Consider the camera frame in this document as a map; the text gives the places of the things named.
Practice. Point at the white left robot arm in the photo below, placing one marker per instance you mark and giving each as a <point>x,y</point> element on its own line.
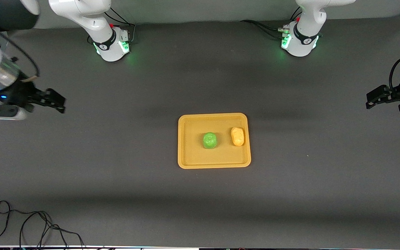
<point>307,21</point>

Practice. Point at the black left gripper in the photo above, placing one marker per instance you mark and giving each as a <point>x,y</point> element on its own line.
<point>395,93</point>

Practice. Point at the yellow potato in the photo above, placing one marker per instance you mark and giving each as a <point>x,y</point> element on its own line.
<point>237,136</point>

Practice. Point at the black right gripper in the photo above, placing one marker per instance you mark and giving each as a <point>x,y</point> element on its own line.
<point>22,92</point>

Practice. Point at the orange plastic tray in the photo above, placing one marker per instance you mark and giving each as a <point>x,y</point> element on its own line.
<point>193,152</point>

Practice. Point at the dark grey table mat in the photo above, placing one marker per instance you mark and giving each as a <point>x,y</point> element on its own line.
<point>200,208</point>

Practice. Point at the green apple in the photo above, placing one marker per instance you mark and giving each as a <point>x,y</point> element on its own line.
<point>209,140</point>

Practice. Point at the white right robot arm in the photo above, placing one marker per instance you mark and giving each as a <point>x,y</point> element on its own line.
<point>96,21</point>

